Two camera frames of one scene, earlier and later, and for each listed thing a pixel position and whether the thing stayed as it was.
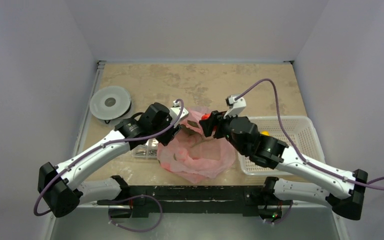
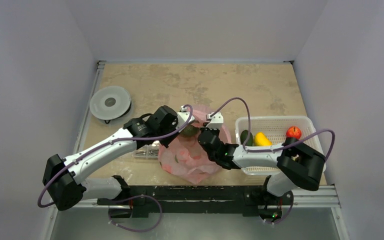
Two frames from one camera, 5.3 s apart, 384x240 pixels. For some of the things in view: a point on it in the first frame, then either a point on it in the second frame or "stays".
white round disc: (110, 102) stays
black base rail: (140, 201) stays
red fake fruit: (205, 116) → (293, 131)
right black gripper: (214, 122) → (207, 135)
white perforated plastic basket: (301, 130) stays
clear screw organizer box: (148, 150) stays
